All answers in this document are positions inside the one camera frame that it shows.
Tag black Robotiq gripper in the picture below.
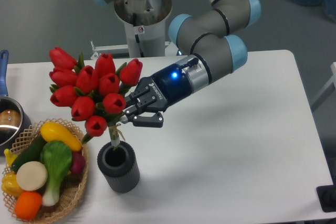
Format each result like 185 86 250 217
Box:
119 63 193 127

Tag red tulip bouquet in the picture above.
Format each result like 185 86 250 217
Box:
49 47 143 150

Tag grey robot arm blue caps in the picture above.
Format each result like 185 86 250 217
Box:
95 0 261 127

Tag dark grey ribbed vase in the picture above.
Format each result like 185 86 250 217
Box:
97 141 140 193

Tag purple red radish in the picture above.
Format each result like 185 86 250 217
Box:
70 152 86 174

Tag yellow squash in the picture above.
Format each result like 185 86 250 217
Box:
40 122 82 152

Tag green bok choy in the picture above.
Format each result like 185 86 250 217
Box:
40 140 72 207

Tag woven wicker basket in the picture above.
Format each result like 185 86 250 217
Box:
1 119 89 223

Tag dark green cucumber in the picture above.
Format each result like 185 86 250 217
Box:
11 135 47 172

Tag cream round bun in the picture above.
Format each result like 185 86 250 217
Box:
16 161 48 191

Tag yellow banana tip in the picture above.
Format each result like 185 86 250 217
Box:
4 148 18 167

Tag orange fruit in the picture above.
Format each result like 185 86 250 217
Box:
14 191 42 220

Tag yellow bell pepper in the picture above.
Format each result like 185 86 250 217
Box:
1 172 24 198

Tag black device at table edge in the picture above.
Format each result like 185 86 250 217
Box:
316 185 335 212

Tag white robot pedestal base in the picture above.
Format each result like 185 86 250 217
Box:
90 0 186 60

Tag steel saucepan blue handle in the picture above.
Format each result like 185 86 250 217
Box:
1 49 31 156

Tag white frame at right edge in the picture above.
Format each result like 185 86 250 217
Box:
310 62 335 112

